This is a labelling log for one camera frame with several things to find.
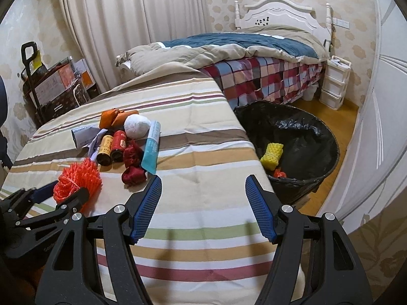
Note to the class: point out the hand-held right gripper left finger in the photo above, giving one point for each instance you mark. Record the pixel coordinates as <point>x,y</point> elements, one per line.
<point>146,208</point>

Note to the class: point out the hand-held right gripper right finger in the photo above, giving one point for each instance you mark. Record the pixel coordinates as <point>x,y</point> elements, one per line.
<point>259,209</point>

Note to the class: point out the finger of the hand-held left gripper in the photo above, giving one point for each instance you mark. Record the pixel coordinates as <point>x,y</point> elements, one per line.
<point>73,199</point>
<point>43,193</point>

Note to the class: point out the orange foam fruit net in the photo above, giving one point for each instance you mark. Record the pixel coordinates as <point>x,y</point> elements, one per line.
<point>79,178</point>

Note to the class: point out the dark bottle with yellow label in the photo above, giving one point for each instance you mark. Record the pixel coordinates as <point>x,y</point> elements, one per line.
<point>105,149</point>

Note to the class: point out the red can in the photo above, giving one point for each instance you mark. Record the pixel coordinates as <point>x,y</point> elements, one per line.
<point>118,143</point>

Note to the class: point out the bin with black bag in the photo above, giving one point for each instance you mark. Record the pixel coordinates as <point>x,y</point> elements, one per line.
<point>302,139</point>

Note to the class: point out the white paper ball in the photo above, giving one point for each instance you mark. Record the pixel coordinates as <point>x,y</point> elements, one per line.
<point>137,126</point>

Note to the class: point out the dark red crumpled wrapper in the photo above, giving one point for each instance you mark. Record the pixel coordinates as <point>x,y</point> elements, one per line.
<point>133,176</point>

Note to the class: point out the small red scrap in bin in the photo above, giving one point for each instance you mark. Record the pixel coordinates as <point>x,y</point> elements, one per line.
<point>279,174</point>

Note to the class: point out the yellow foam fruit net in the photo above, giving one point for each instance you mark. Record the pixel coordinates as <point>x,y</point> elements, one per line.
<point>272,155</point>

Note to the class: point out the red satin ribbon bundle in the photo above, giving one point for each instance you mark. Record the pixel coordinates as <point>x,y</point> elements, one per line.
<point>133,154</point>

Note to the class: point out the white and purple wrapper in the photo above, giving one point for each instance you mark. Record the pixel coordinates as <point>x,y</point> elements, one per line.
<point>94,146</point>

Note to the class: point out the teal tube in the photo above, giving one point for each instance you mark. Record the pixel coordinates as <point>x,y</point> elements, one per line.
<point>151,149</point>

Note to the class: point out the small white paper box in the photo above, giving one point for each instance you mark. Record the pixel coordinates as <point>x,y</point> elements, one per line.
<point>83,133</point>

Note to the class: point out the striped tablecloth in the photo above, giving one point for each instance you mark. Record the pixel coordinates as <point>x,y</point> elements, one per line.
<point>197,152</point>

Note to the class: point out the dark chair back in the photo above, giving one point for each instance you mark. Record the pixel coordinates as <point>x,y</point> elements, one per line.
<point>3,117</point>

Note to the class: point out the orange wrapper packet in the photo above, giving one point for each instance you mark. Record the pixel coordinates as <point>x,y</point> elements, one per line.
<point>127,117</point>
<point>108,119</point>

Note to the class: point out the cardboard box with orange label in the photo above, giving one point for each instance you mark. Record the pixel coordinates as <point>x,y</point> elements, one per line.
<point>54,79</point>

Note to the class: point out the white plastic bucket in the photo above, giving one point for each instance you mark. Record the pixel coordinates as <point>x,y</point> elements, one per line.
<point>310,92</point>

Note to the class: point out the black hand trolley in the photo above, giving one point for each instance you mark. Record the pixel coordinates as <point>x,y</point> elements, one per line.
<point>28,66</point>

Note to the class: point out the white and orange box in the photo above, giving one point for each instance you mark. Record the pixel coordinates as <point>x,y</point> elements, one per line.
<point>84,71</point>

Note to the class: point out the plaid bedsheet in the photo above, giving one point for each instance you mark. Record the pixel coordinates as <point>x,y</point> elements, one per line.
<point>254,76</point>

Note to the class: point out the white plastic drawer unit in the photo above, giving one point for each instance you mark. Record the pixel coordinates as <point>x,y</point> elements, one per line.
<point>334,82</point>

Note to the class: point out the white wardrobe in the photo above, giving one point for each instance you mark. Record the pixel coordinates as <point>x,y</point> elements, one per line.
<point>381,101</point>

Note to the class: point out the blue and beige quilt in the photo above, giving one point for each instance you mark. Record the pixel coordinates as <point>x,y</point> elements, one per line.
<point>222,44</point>

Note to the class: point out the cream curtain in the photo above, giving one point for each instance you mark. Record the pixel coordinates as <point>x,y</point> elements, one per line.
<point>127,22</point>

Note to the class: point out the white tube frame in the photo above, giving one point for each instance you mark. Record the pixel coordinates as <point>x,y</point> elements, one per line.
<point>77,93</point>

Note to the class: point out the white wooden bed frame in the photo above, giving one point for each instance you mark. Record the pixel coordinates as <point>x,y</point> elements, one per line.
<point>276,12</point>

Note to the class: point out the white wall switch plate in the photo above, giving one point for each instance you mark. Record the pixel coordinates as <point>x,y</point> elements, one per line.
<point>341,23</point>

